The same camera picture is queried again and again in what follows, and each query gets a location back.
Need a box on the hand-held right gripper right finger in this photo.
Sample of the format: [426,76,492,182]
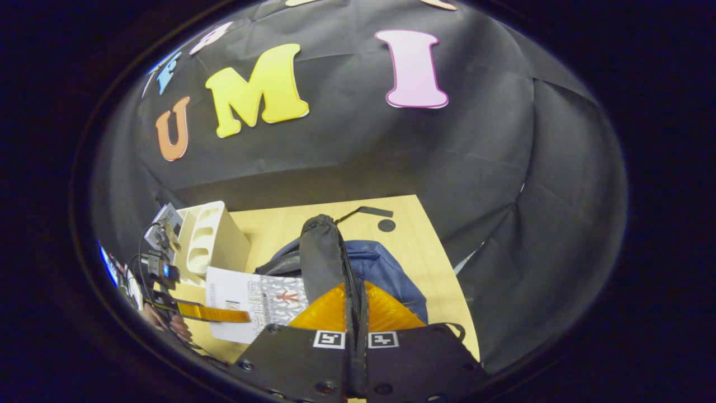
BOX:
[362,282,488,403]

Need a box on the blue schoolbag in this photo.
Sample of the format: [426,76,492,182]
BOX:
[255,206,468,392]

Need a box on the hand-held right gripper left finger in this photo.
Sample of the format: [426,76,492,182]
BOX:
[227,282,359,403]

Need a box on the white patterned cover book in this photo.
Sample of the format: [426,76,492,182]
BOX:
[205,266,309,344]

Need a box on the white bookshelf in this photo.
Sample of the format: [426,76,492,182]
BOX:
[171,200,252,289]

